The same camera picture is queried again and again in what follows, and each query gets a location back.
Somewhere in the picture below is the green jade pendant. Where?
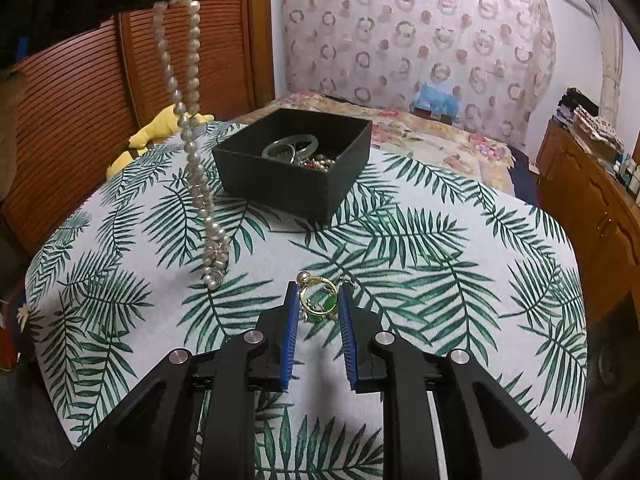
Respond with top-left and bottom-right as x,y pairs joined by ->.
302,292 -> 338,320

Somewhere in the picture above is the gold ring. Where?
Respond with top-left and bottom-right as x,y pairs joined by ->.
295,270 -> 342,319

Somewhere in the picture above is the white pearl necklace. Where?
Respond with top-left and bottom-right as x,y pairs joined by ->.
150,0 -> 232,292

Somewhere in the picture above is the pale green jade bangle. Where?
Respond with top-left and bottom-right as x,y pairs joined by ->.
262,134 -> 319,165

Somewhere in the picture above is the black jewelry box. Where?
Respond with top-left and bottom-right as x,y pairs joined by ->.
213,108 -> 372,224

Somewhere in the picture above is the brown louvered wardrobe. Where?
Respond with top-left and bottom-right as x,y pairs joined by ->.
1,0 -> 274,254

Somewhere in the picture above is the palm leaf tablecloth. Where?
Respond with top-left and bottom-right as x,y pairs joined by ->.
26,122 -> 587,479

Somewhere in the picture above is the yellow plush toy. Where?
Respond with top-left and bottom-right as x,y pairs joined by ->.
104,103 -> 215,181

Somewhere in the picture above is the floral bedspread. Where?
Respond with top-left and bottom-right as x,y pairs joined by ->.
235,92 -> 515,196

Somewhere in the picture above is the wooden sideboard cabinet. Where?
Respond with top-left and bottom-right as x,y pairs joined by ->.
536,122 -> 639,326

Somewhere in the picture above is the blue tissue box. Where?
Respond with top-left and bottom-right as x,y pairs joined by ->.
410,84 -> 459,125

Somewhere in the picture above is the folded clothes pile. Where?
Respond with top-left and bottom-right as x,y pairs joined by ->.
552,88 -> 624,166

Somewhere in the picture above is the patterned pink curtain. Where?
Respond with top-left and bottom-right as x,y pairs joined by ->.
281,0 -> 555,148

